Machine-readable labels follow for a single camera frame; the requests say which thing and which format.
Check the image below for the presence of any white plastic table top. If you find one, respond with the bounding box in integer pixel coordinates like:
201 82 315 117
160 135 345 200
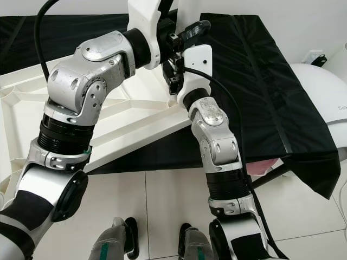
0 54 194 205

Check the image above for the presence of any white round appliance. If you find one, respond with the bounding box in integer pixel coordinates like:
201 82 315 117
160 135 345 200
292 63 347 164

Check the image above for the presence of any black tablecloth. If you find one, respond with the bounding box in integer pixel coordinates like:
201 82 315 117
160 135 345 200
0 14 342 201

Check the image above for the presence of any grey robot right leg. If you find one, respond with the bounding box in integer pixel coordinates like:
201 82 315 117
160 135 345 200
177 223 215 260

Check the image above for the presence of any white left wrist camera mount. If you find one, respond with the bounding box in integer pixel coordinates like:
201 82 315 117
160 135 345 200
127 0 177 70

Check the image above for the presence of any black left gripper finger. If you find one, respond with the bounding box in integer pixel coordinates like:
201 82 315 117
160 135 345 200
170 19 213 43

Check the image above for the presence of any white floor cable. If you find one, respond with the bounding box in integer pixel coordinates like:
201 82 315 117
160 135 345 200
338 181 347 218

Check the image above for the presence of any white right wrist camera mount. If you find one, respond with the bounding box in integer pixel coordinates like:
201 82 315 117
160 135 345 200
176 44 214 107

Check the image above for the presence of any white rounded plastic container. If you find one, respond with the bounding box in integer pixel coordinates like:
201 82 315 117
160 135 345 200
327 43 347 69

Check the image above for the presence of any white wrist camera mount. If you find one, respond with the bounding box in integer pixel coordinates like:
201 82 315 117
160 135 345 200
127 0 177 70
176 44 214 107

